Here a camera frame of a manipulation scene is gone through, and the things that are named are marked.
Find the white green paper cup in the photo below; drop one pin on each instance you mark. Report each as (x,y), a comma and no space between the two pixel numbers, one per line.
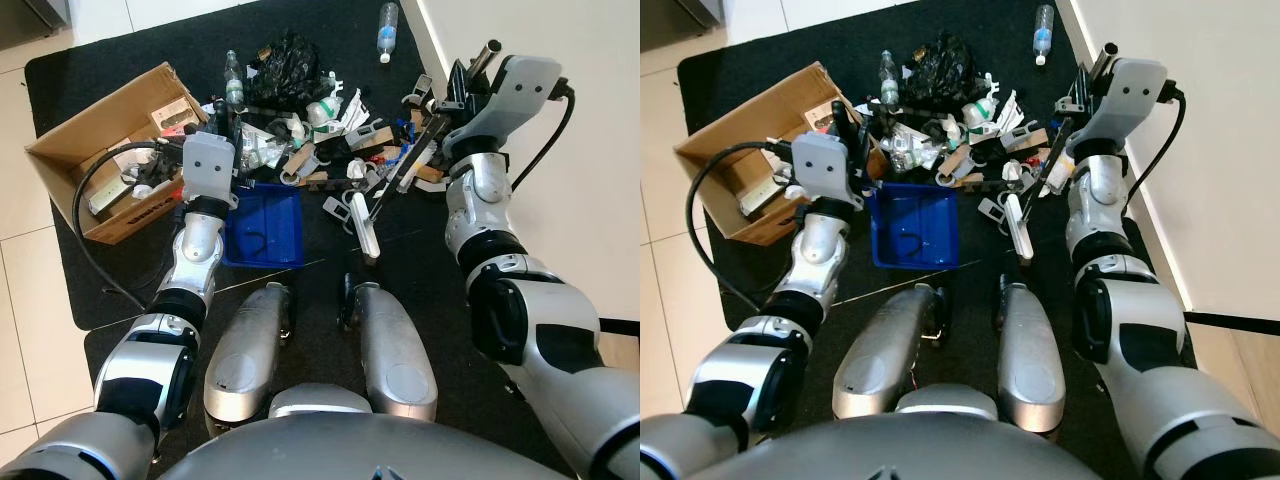
(322,112)
(982,108)

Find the flat brown cardboard piece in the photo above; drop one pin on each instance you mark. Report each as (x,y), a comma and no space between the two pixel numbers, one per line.
(1026,139)
(370,136)

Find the silver robot torso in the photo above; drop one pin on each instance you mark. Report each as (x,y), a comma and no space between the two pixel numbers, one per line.
(950,452)
(350,450)

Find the silver right robot leg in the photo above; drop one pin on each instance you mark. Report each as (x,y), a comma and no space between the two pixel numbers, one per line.
(1030,352)
(395,350)

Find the black floor mat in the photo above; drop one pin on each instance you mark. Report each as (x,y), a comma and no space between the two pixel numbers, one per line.
(335,30)
(990,30)

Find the small brown cardboard scrap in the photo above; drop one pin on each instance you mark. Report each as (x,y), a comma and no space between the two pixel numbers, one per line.
(300,160)
(956,160)

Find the red white packet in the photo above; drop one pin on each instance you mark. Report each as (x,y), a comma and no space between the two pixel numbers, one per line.
(172,115)
(822,112)

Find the black door threshold strip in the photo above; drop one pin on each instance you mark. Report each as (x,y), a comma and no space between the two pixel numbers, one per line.
(1235,323)
(620,326)

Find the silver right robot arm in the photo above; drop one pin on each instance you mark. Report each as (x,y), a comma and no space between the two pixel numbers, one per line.
(545,335)
(1135,315)

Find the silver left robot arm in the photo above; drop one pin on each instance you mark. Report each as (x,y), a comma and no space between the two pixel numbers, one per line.
(190,262)
(815,252)

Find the crumpled black plastic bag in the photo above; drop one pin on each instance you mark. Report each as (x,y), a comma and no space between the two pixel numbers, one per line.
(290,70)
(940,66)

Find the clear empty plastic bottle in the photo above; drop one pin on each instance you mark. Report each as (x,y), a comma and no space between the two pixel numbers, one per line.
(234,82)
(888,80)

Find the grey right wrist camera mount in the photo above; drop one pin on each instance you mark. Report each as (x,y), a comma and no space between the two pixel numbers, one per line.
(1127,95)
(520,95)

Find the silver robot leg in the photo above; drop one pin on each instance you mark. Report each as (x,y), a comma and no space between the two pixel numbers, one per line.
(395,350)
(1030,352)
(890,346)
(246,350)

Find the dark grey cabinet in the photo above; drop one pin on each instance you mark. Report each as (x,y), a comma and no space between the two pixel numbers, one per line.
(675,10)
(30,10)

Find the silver left robot leg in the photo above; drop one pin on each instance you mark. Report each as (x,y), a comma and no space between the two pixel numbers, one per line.
(246,350)
(890,346)

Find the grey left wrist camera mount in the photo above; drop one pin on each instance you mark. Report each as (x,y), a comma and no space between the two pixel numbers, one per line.
(822,165)
(208,162)

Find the white plastic piece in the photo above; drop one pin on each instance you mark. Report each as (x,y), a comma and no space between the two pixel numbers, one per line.
(338,210)
(990,212)

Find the blue-label water bottle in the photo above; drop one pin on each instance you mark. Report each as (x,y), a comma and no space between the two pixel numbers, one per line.
(388,30)
(1044,32)

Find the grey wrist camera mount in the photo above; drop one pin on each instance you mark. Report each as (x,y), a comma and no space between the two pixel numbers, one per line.
(822,165)
(520,95)
(208,162)
(1127,95)

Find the open brown cardboard box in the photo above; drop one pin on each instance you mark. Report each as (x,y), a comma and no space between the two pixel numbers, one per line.
(105,120)
(755,108)

